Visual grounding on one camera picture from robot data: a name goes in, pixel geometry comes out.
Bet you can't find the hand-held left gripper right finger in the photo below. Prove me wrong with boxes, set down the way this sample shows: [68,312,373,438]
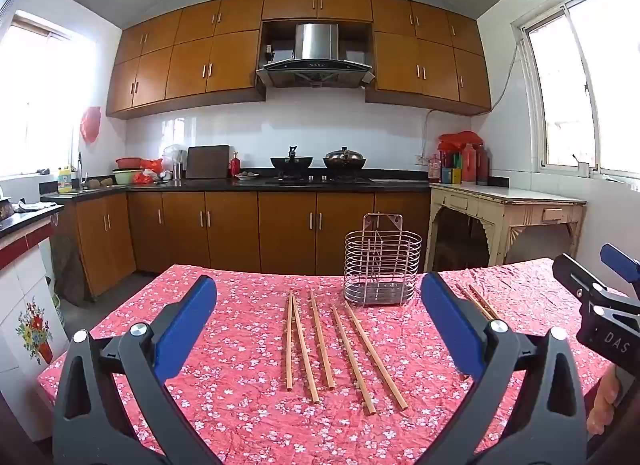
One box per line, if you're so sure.
[420,271,588,465]

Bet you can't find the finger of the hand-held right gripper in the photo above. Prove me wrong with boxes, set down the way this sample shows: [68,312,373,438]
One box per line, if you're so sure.
[600,243,640,303]
[552,253,610,307]

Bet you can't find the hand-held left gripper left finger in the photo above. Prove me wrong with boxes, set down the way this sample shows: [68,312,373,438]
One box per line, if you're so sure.
[52,274,223,465]

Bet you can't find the wooden chopstick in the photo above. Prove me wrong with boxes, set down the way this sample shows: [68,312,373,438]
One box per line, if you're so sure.
[469,285,502,321]
[455,284,493,322]
[286,293,294,391]
[309,290,336,390]
[291,296,320,404]
[344,300,408,412]
[330,305,377,416]

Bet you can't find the metal wire utensil holder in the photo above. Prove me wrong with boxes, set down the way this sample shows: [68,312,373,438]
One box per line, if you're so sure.
[344,213,422,307]

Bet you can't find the person's right hand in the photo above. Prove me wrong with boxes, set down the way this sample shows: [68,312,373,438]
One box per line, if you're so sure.
[587,367,623,438]

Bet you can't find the red floral tablecloth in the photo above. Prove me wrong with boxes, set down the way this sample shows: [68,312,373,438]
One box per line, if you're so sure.
[37,257,640,465]

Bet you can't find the wooden base cabinets black counter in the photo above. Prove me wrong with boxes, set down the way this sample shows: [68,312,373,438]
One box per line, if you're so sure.
[40,170,432,298]

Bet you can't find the cream wooden side table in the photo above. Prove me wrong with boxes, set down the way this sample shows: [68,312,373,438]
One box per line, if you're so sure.
[425,182,587,273]

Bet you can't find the brown sack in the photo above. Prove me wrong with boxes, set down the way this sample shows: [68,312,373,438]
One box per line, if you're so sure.
[50,235,91,303]

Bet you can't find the tall dark bottle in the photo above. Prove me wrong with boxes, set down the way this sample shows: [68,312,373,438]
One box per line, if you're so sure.
[475,144,490,186]

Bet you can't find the green plastic basin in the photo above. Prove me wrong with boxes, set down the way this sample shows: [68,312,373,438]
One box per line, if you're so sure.
[112,168,146,186]

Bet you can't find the tall red bottle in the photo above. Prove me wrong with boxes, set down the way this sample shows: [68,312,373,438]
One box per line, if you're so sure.
[461,142,477,183]

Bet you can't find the tiled counter with flower decal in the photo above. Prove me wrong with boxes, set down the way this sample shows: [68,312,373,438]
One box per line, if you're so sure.
[0,202,68,441]

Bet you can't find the red plastic bag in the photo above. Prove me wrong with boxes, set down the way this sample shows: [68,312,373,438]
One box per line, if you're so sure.
[134,158,164,184]

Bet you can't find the dark cutting board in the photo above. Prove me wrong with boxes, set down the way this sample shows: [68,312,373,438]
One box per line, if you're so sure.
[185,145,231,180]

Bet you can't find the white plastic bag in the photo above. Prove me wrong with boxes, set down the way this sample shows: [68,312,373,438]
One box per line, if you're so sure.
[162,144,187,168]

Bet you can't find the black gas stove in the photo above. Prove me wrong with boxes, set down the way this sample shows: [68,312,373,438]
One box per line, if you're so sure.
[264,173,373,186]

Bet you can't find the black wok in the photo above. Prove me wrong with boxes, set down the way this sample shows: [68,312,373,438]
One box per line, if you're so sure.
[270,145,314,170]

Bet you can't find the wok with metal lid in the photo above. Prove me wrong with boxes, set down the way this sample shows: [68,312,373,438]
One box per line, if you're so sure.
[323,146,367,169]

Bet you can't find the steel range hood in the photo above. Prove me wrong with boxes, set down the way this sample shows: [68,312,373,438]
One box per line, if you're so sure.
[256,22,376,90]

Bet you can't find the sliding window with white frame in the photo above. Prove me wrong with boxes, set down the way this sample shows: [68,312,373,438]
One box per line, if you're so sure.
[510,0,640,180]

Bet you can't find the white wall cable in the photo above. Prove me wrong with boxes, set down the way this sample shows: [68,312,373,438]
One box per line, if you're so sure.
[421,40,521,158]

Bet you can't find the red bag hanging on wall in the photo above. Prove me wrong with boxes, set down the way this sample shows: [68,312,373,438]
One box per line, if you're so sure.
[80,106,102,144]

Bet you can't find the wooden wall cabinets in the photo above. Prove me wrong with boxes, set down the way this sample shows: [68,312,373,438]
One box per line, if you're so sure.
[106,0,492,120]

